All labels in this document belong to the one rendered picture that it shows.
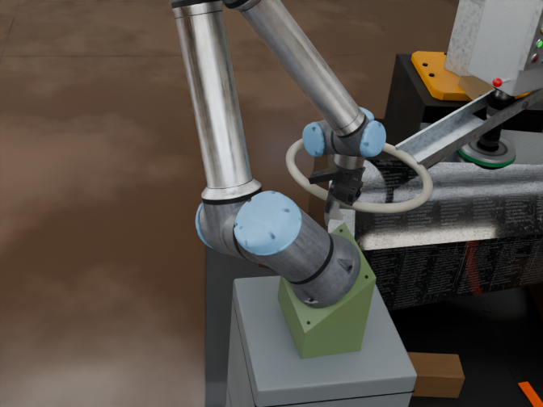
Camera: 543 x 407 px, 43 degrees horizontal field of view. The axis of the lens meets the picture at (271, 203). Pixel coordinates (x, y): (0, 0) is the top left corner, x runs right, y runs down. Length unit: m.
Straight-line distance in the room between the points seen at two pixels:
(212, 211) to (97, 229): 1.90
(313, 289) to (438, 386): 1.28
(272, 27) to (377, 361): 0.84
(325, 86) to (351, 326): 0.58
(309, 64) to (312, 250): 0.43
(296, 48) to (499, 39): 1.08
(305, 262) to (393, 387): 0.41
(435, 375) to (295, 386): 1.17
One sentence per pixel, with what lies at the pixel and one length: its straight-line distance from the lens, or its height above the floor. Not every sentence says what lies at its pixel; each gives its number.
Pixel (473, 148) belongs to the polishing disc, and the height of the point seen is 0.86.
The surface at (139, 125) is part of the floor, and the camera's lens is 4.40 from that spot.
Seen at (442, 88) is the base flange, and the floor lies 0.78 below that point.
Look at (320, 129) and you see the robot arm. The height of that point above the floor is 1.25.
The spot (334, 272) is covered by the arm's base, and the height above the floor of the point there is 1.09.
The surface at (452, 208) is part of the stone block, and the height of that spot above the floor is 0.71.
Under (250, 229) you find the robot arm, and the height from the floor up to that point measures 1.19.
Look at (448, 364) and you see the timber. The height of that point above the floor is 0.14.
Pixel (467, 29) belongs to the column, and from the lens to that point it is 3.45.
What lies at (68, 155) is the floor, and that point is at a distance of 4.12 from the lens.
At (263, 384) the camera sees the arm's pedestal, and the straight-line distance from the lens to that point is 1.67.
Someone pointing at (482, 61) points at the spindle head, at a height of 1.20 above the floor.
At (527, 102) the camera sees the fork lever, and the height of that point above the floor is 1.07.
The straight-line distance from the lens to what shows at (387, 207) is 2.10.
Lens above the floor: 2.12
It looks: 35 degrees down
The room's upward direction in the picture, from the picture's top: 5 degrees clockwise
